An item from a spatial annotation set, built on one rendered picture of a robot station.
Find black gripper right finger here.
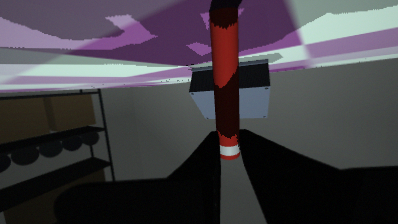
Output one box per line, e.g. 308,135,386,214
239,129,398,224

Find red peg with white band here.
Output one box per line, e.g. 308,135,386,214
209,7,240,160

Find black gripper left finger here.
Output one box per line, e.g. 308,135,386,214
53,131,221,224

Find dark grey square panel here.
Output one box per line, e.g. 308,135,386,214
189,59,270,119

